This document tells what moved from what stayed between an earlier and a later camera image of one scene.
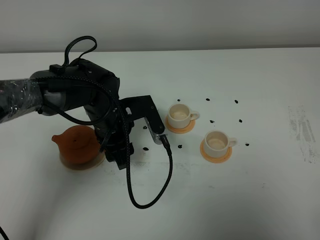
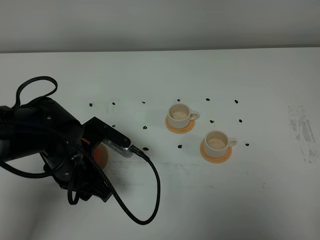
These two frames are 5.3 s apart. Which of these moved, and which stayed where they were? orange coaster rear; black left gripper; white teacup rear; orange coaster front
Moved: black left gripper
Stayed: white teacup rear; orange coaster front; orange coaster rear
